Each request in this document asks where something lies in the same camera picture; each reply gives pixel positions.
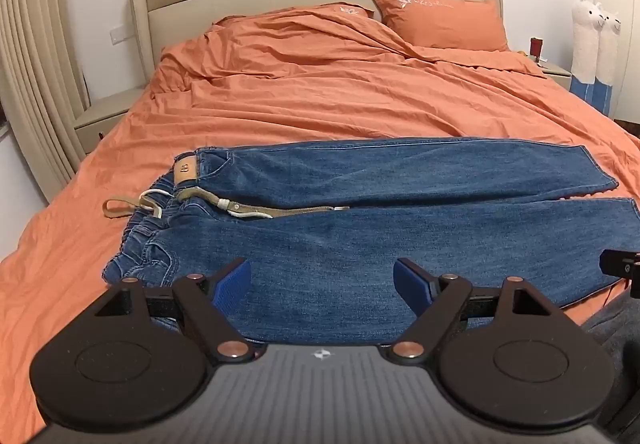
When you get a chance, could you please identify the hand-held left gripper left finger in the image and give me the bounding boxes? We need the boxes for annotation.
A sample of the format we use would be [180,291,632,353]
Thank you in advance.
[95,258,252,366]

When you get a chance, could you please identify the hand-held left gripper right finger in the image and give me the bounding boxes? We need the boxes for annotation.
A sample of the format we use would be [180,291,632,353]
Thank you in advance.
[390,258,551,366]

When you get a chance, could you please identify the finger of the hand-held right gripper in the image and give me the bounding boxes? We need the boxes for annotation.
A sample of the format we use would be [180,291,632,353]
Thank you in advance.
[599,249,640,299]

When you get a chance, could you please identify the blue denim pants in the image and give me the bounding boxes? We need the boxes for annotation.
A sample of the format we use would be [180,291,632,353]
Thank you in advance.
[102,136,640,346]

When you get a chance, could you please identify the person's dark grey clothing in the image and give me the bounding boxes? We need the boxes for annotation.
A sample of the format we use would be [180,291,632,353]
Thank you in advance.
[584,291,640,431]

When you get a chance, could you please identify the khaki fabric belt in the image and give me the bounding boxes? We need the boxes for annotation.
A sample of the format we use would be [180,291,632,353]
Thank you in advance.
[103,189,347,221]

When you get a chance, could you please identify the beige nightstand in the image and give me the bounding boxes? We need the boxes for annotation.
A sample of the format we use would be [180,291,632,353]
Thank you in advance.
[541,60,573,90]
[74,88,147,155]

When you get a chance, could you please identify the orange duvet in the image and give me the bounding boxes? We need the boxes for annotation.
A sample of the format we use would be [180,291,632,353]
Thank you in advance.
[0,6,640,435]

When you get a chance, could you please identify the white alpaca plush toy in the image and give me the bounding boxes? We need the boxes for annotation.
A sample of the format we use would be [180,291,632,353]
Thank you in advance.
[571,0,604,100]
[594,8,622,117]

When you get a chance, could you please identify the orange embroidered pillow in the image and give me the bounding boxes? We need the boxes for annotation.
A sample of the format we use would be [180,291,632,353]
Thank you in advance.
[369,0,510,52]
[320,2,376,19]

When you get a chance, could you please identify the beige pleated curtain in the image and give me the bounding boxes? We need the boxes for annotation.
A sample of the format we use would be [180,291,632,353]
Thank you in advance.
[0,0,92,205]

